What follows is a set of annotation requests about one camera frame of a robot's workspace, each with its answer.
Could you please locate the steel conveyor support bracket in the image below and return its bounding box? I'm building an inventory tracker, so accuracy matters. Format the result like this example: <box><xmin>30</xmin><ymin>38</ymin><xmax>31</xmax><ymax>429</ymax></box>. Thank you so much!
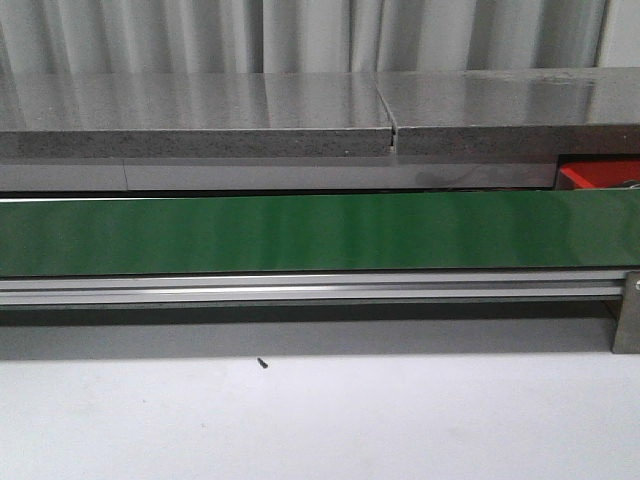
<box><xmin>612</xmin><ymin>272</ymin><xmax>640</xmax><ymax>354</ymax></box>

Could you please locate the white pleated curtain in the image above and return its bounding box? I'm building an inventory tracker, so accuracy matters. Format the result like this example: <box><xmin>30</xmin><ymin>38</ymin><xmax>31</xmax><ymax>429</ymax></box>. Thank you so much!
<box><xmin>1</xmin><ymin>1</ymin><xmax>639</xmax><ymax>74</ymax></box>

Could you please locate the grey stone counter slab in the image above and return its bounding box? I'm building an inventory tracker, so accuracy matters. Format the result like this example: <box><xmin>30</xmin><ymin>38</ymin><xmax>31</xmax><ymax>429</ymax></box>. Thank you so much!
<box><xmin>1</xmin><ymin>73</ymin><xmax>393</xmax><ymax>159</ymax></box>

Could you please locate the aluminium conveyor frame rail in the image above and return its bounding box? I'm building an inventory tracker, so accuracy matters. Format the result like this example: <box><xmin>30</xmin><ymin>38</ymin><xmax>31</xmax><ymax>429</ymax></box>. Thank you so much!
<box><xmin>1</xmin><ymin>269</ymin><xmax>639</xmax><ymax>307</ymax></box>

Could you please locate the red plastic bin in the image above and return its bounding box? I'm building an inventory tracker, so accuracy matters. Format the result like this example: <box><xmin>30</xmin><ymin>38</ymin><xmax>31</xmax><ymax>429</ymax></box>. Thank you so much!
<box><xmin>559</xmin><ymin>159</ymin><xmax>639</xmax><ymax>189</ymax></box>

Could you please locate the green conveyor belt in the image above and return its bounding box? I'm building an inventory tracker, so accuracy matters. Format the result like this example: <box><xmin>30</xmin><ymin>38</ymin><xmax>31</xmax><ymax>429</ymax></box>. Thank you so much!
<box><xmin>1</xmin><ymin>189</ymin><xmax>639</xmax><ymax>277</ymax></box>

